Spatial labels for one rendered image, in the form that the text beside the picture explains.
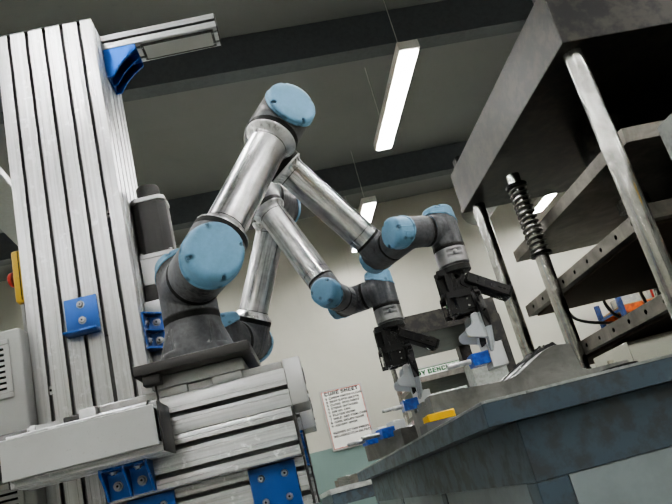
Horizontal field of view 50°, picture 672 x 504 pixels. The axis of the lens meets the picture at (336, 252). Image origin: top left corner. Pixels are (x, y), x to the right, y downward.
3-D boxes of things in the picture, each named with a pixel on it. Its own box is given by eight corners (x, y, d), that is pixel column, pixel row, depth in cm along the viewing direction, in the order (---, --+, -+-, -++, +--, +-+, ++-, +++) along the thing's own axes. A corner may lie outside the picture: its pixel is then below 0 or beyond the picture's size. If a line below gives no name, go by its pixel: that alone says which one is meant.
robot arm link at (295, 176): (221, 155, 173) (371, 287, 177) (237, 131, 164) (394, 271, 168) (249, 129, 180) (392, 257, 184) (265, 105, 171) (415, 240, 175)
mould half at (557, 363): (439, 434, 164) (423, 377, 168) (420, 444, 188) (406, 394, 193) (637, 383, 171) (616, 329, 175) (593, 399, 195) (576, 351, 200)
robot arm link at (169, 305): (210, 323, 155) (199, 266, 159) (230, 302, 144) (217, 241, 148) (155, 329, 149) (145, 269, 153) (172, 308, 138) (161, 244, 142)
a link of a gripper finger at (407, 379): (402, 403, 182) (391, 370, 187) (424, 397, 183) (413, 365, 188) (403, 398, 179) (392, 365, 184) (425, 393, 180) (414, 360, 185)
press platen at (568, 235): (626, 142, 214) (620, 128, 216) (516, 262, 317) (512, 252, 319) (829, 101, 224) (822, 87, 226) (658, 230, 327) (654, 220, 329)
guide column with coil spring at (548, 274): (629, 507, 245) (508, 173, 286) (622, 507, 250) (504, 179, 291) (643, 503, 246) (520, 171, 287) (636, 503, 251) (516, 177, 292)
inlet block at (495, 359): (453, 377, 156) (446, 353, 158) (448, 381, 161) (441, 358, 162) (509, 363, 158) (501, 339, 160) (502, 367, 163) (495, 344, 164)
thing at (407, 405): (386, 421, 181) (380, 400, 182) (383, 423, 185) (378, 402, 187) (435, 408, 182) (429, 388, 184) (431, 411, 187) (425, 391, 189)
